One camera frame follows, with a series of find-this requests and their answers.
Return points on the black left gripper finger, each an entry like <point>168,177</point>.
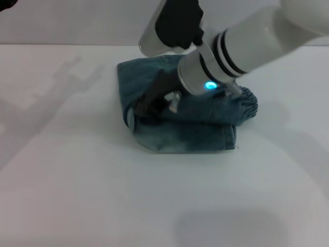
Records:
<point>6,3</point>

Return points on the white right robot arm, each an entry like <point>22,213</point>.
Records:
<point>257,38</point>

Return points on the blue denim shorts basketball print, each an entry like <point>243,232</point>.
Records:
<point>200,113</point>

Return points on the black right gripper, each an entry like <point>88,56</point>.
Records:
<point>156,97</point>

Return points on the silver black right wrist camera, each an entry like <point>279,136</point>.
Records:
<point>174,25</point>

